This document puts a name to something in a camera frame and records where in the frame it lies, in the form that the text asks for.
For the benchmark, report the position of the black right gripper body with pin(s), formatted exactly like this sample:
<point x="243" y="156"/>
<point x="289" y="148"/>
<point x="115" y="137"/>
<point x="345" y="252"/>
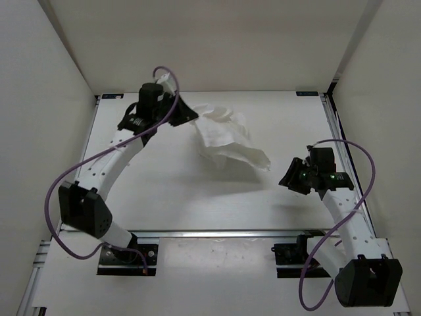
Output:
<point x="312" y="170"/>

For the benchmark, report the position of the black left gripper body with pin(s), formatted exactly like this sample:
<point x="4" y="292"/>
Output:
<point x="167" y="103"/>

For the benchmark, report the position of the white pleated skirt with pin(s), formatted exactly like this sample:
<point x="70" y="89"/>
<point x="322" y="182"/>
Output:
<point x="222" y="134"/>

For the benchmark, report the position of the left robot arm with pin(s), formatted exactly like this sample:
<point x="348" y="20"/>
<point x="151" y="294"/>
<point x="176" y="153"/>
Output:
<point x="83" y="202"/>

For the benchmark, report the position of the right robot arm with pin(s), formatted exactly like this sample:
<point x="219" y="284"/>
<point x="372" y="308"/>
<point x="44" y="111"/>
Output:
<point x="362" y="273"/>

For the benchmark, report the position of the blue left corner label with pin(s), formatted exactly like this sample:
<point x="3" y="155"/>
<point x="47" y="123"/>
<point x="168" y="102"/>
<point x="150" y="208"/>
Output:
<point x="112" y="96"/>

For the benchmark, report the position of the blue corner label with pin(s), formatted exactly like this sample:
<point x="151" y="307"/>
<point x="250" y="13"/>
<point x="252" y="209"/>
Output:
<point x="112" y="96"/>
<point x="306" y="94"/>

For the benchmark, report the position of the blue right corner label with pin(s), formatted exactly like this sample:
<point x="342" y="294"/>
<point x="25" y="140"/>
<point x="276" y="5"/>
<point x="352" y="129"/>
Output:
<point x="306" y="94"/>

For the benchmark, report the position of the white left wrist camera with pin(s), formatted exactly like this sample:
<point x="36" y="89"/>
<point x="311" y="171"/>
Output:
<point x="166" y="80"/>

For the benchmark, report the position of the aluminium front table rail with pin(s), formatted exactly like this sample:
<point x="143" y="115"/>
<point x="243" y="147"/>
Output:
<point x="224" y="233"/>

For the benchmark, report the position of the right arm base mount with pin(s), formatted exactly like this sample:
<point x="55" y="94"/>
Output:
<point x="290" y="257"/>

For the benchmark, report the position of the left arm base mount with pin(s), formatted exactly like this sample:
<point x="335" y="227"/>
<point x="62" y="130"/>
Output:
<point x="132" y="265"/>

